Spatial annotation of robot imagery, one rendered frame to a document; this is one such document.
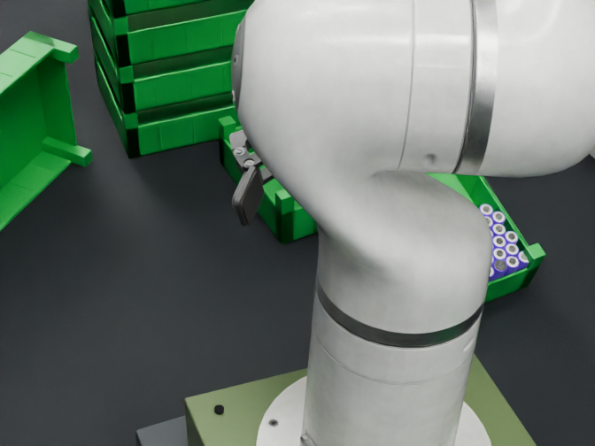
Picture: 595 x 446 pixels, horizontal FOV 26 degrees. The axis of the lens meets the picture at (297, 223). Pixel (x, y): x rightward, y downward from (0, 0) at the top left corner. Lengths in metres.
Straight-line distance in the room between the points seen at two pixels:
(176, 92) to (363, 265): 1.05
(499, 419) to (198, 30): 0.89
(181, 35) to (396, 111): 1.07
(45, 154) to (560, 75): 1.25
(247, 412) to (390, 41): 0.42
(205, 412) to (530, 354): 0.65
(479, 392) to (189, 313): 0.63
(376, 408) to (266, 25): 0.30
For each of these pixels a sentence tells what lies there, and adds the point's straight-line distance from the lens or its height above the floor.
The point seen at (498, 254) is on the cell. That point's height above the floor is 0.07.
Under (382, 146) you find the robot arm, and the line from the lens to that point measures 0.77.
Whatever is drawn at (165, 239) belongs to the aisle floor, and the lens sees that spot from 1.76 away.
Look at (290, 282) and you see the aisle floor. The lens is 1.69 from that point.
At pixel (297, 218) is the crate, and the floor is 0.04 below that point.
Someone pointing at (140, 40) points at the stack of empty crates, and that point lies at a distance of 1.79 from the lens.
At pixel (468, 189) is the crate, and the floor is 0.06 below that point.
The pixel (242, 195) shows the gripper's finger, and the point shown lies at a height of 0.50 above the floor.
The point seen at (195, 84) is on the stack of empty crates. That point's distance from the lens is 1.86.
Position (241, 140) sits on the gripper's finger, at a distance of 1.11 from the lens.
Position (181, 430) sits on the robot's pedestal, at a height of 0.28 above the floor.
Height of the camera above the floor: 1.18
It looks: 41 degrees down
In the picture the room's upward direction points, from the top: straight up
